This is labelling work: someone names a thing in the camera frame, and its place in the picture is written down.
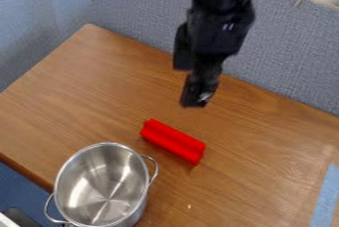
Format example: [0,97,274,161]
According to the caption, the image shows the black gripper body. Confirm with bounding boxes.
[171,4,256,85]

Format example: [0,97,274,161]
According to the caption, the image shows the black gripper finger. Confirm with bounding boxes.
[180,75,206,108]
[200,83,219,106]

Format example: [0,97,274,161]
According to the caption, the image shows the red plastic block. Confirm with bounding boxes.
[140,119,207,165]

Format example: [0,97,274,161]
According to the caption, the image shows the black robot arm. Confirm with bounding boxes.
[174,0,255,108]

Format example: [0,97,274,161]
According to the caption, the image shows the dark object bottom left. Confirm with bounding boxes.
[3,208,43,227]

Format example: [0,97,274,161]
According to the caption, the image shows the grey fabric divider panel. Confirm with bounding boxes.
[90,0,339,116]

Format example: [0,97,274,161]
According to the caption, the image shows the blue tape strip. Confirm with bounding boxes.
[310,165,339,227]

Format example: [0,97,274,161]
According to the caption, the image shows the metal pot with handles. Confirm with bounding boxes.
[44,142,159,227]

